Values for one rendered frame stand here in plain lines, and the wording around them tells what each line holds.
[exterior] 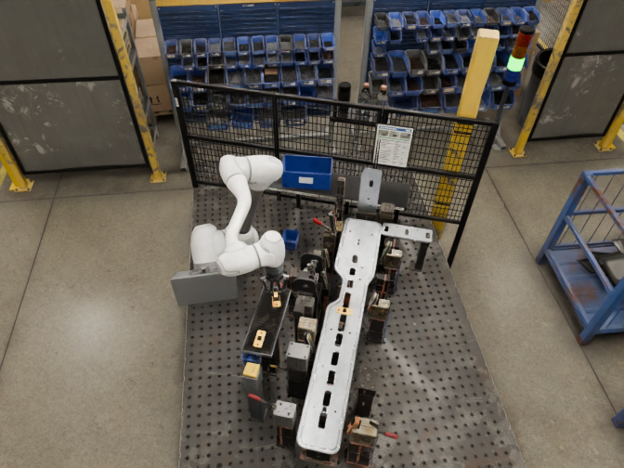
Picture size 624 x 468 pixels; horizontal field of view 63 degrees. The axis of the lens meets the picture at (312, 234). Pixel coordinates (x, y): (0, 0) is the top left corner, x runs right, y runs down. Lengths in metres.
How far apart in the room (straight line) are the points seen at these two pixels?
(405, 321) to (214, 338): 1.08
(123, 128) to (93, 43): 0.78
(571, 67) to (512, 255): 1.74
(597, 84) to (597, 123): 0.48
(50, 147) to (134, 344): 1.98
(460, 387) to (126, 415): 2.06
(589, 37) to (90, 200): 4.47
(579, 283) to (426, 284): 1.47
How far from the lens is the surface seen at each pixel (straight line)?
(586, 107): 5.56
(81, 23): 4.26
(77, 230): 4.74
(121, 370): 3.80
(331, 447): 2.33
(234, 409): 2.74
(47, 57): 4.47
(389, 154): 3.16
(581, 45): 5.08
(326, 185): 3.16
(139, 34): 5.73
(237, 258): 2.12
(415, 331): 2.99
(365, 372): 2.44
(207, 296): 3.04
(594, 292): 4.28
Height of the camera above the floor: 3.19
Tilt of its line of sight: 48 degrees down
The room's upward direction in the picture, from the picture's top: 1 degrees clockwise
